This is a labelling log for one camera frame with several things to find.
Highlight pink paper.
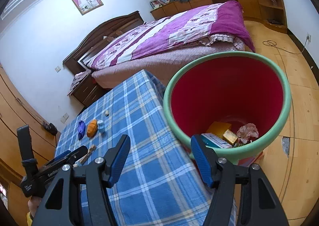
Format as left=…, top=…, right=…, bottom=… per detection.
left=236, top=123, right=259, bottom=144

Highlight person's left hand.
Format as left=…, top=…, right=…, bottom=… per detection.
left=28, top=196, right=42, bottom=217

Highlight wooden clothespin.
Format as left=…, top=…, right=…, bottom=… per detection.
left=80, top=144, right=97, bottom=165

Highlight blue plastic wrapper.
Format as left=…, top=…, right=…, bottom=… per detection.
left=77, top=120, right=85, bottom=140

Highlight orange wrapper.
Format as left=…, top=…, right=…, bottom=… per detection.
left=87, top=119, right=98, bottom=138

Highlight small light blue cup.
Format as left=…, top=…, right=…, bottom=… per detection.
left=97, top=120, right=105, bottom=134

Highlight stack of magazines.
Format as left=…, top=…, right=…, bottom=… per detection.
left=238, top=151, right=264, bottom=167

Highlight blue plaid tablecloth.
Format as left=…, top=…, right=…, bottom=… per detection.
left=55, top=70, right=214, bottom=225

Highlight dark wooden nightstand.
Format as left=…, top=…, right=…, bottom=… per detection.
left=68, top=70, right=109, bottom=107

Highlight gold small box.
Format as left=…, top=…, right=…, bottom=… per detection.
left=223, top=129, right=238, bottom=146

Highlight white teal box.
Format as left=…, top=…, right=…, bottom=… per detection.
left=200, top=133, right=232, bottom=149

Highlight orange box in bin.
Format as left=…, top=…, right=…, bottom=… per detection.
left=206, top=121, right=231, bottom=139

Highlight bed with pink sheet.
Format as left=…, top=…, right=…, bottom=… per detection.
left=92, top=40, right=248, bottom=89

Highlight dark wooden headboard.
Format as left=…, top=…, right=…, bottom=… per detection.
left=63, top=11, right=144, bottom=74

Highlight red bin green rim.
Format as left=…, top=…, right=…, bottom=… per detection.
left=163, top=51, right=291, bottom=163

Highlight books on cabinet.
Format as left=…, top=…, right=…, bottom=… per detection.
left=150, top=0, right=166, bottom=10

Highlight framed wedding portrait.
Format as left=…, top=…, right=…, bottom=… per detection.
left=72, top=0, right=103, bottom=16

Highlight purple floral quilt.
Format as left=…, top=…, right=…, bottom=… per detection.
left=85, top=0, right=255, bottom=70

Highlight long wooden cabinet desk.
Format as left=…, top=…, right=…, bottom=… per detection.
left=150, top=0, right=262, bottom=20

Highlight wooden corner shelf unit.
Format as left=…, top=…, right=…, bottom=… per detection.
left=258, top=0, right=288, bottom=34

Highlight double wall switch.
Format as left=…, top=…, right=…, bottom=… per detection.
left=60, top=113, right=69, bottom=124

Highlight white light switch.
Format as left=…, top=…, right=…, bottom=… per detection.
left=55, top=66, right=61, bottom=73

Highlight grey power cable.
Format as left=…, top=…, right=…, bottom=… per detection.
left=262, top=37, right=310, bottom=55

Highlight white wall socket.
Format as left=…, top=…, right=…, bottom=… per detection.
left=307, top=33, right=311, bottom=43

